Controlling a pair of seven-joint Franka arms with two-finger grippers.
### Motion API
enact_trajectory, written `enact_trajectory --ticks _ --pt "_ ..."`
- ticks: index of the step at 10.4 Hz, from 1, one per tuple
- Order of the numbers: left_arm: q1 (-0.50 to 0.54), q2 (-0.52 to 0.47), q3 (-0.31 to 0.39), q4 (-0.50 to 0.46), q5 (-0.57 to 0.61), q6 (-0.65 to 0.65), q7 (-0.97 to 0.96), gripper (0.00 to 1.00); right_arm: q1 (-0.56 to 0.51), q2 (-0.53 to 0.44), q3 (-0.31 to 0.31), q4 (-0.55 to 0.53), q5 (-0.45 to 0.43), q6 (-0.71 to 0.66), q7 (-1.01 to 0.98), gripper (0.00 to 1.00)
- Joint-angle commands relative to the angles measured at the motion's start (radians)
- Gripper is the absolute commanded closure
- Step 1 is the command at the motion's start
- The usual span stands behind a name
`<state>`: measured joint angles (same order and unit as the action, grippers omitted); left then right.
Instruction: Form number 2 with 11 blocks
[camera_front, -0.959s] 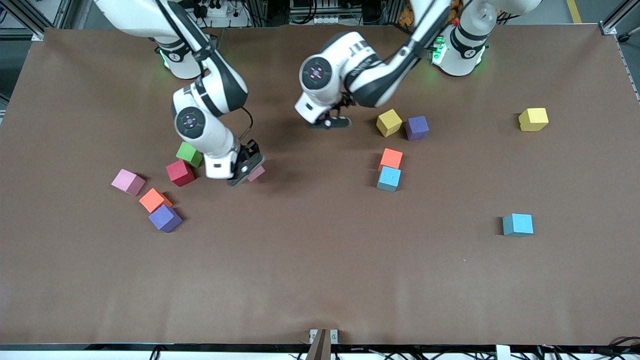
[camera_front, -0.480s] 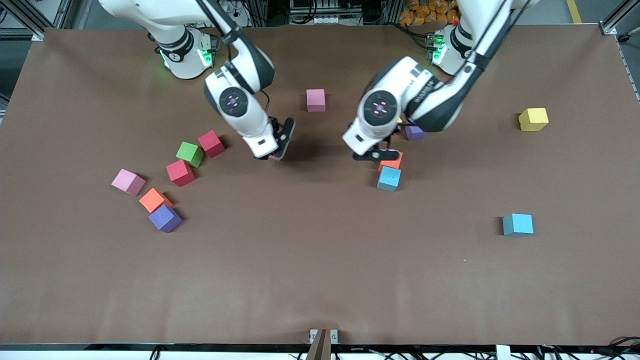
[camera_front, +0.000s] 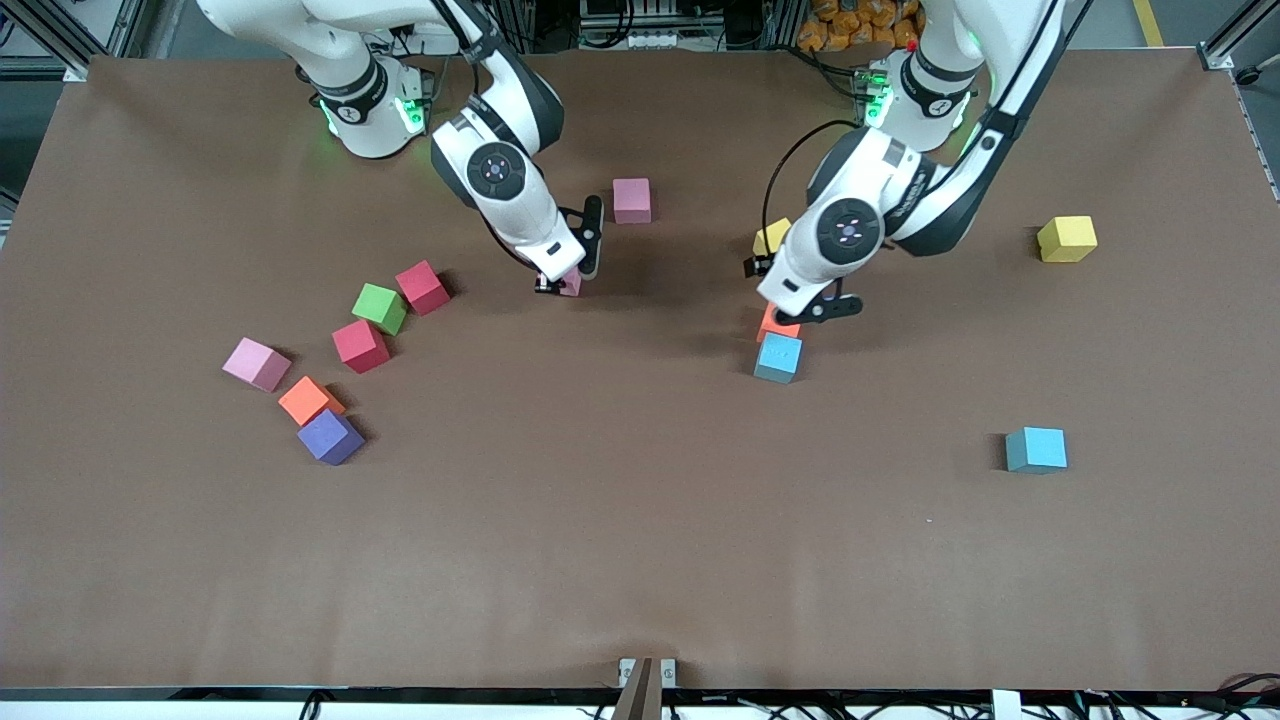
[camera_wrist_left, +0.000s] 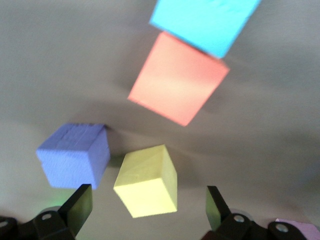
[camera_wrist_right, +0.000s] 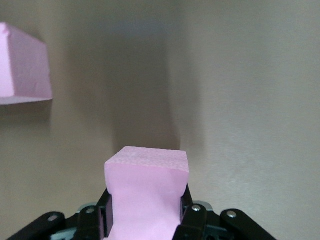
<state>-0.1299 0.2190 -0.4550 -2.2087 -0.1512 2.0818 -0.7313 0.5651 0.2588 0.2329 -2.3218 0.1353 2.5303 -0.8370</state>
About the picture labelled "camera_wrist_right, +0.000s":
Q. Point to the pink foam block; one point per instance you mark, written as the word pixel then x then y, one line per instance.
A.
pixel 25 67
pixel 145 195

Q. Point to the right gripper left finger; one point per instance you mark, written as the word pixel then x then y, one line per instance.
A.
pixel 90 225

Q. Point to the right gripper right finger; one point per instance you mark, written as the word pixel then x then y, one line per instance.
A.
pixel 192 220

